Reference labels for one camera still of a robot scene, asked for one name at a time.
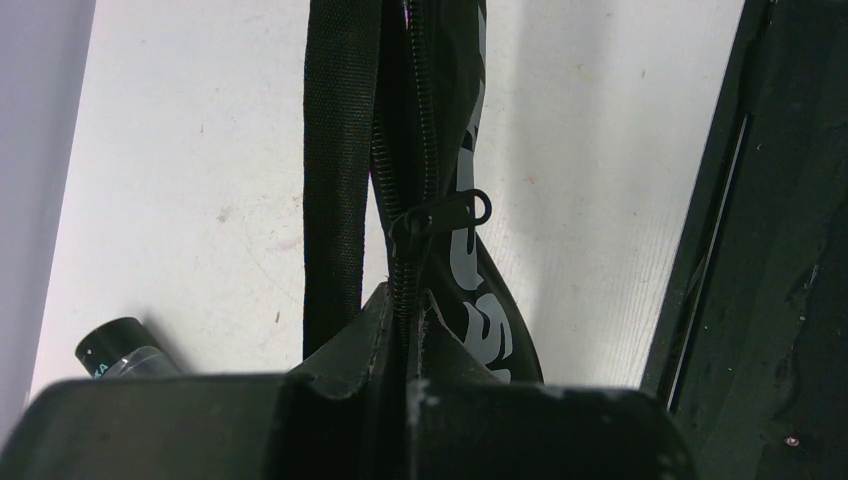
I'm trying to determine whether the black shuttlecock tube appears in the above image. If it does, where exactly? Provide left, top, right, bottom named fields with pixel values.
left=75, top=317, right=181, bottom=379

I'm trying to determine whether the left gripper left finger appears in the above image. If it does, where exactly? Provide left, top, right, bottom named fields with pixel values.
left=1, top=284, right=398, bottom=479

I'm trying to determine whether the black racket bag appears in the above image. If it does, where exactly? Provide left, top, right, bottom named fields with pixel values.
left=301, top=0, right=546, bottom=386

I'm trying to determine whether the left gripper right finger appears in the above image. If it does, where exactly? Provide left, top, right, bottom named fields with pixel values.
left=404, top=293, right=696, bottom=479

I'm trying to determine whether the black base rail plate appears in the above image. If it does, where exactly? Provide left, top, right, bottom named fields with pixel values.
left=641, top=1, right=847, bottom=479

